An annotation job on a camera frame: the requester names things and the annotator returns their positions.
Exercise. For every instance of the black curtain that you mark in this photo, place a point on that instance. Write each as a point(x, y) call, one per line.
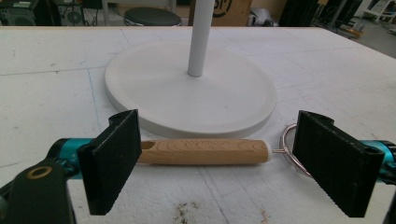
point(298, 12)

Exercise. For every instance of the white round stand base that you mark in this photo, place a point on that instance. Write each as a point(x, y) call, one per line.
point(193, 90)

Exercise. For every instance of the white crumpled bag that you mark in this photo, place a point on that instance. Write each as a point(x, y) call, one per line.
point(261, 17)

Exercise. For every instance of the black round stool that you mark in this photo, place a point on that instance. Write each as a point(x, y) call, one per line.
point(152, 16)

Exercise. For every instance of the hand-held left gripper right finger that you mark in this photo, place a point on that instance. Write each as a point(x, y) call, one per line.
point(337, 165)

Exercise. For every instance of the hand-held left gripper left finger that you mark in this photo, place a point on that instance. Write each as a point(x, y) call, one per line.
point(109, 158)

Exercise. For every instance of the brown cardboard box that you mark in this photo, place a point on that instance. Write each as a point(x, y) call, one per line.
point(229, 11)

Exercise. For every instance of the black electronic equipment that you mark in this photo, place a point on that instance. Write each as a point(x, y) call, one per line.
point(29, 12)

